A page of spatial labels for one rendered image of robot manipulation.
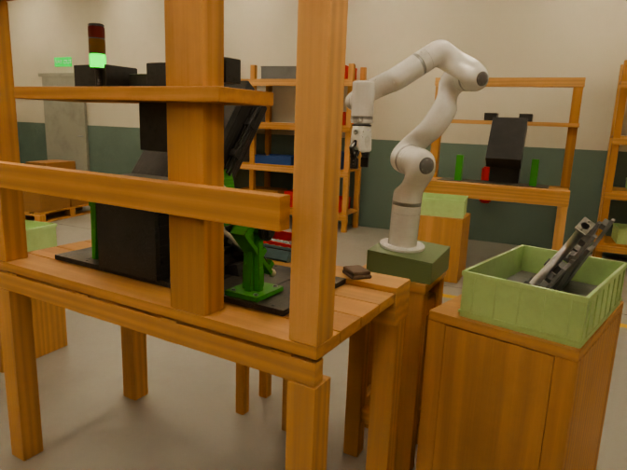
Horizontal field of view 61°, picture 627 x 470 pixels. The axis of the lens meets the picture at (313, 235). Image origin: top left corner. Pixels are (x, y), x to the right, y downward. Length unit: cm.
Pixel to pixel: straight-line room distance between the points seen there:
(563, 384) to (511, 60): 568
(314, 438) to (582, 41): 626
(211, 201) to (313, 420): 65
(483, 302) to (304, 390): 77
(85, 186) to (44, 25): 976
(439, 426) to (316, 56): 145
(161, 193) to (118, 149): 860
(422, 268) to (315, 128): 98
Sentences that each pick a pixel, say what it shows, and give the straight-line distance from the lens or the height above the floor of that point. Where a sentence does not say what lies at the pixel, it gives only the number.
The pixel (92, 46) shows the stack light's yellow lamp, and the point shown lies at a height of 167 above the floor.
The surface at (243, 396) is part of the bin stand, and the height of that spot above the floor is 10.
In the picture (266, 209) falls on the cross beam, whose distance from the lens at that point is 134.
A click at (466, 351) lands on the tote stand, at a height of 68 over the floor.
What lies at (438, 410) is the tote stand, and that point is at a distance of 216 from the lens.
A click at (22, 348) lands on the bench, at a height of 51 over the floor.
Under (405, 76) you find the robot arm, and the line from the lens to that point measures 210.
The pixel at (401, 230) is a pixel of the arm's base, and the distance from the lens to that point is 220.
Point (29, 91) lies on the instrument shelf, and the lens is 205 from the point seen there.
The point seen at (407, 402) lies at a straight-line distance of 233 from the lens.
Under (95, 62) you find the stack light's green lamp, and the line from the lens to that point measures 188.
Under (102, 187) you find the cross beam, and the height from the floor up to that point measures 124.
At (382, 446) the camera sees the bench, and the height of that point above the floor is 24.
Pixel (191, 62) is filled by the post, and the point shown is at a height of 161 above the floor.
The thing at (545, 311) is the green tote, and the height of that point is 89.
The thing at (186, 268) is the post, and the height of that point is 102.
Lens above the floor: 146
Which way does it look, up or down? 12 degrees down
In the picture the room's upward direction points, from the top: 2 degrees clockwise
